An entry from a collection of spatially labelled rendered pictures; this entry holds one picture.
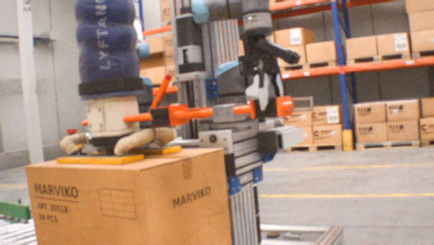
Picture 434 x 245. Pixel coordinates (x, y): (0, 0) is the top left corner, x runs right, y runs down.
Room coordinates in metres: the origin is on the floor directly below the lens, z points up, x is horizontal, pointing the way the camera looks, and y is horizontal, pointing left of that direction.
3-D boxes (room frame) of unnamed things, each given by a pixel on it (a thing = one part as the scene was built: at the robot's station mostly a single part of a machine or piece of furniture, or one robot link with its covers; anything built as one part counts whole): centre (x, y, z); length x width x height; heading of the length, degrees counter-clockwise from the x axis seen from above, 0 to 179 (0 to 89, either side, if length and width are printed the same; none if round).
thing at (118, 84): (1.48, 0.34, 1.19); 0.23 x 0.23 x 0.04
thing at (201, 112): (1.47, 0.11, 1.08); 0.93 x 0.30 x 0.04; 56
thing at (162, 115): (1.34, 0.14, 1.08); 0.10 x 0.08 x 0.06; 146
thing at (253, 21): (1.15, -0.14, 1.30); 0.08 x 0.08 x 0.05
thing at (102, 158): (1.40, 0.40, 0.97); 0.34 x 0.10 x 0.05; 56
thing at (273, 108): (1.14, -0.15, 1.07); 0.08 x 0.07 x 0.05; 56
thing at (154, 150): (1.56, 0.29, 0.97); 0.34 x 0.10 x 0.05; 56
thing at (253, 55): (1.16, -0.13, 1.22); 0.09 x 0.08 x 0.12; 56
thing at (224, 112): (1.22, -0.04, 1.07); 0.07 x 0.07 x 0.04; 56
